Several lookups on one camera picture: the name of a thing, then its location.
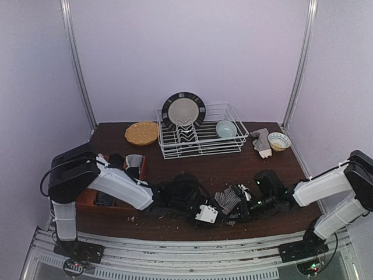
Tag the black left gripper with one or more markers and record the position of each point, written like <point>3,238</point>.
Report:
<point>197,220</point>

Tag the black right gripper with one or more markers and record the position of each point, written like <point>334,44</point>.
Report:
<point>243,208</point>

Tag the grey striped boxer underwear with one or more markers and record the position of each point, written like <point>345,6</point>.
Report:
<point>229,200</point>

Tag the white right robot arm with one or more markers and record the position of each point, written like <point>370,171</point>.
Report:
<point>353,176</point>

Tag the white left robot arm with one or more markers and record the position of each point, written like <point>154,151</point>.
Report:
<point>79,169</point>

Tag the black rolled underwear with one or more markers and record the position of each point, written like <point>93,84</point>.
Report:
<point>116,160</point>

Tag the navy striped rolled underwear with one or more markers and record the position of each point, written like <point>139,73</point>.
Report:
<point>104,200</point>

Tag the grey beige sock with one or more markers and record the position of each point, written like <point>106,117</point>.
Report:
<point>261,143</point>

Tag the yellow patterned white bowl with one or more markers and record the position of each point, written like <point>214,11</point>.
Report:
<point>278,141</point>

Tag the grey rolled sock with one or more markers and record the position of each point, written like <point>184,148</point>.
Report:
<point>134,160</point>

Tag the yellow dotted plate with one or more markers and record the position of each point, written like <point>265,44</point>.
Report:
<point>142,133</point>

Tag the light blue bowl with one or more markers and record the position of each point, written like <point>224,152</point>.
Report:
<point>226,129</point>

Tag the black rimmed grey plate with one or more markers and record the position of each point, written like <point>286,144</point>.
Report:
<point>183,107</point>

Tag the brown wooden organizer box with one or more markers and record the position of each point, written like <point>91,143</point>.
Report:
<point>119,184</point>

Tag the aluminium front rail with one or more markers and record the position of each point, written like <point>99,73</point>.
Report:
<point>257,258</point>

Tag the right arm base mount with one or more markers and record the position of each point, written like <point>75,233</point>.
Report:
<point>308,251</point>

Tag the white wire dish rack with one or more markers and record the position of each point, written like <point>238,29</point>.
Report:
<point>188,140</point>

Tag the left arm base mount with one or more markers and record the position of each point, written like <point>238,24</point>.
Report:
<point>80,255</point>

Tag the right aluminium frame post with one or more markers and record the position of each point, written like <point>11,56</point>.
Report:
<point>302,63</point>

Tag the aluminium frame post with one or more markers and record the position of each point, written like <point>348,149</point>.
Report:
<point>302,63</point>
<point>73,48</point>

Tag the left aluminium frame post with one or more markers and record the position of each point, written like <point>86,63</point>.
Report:
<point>73,48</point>

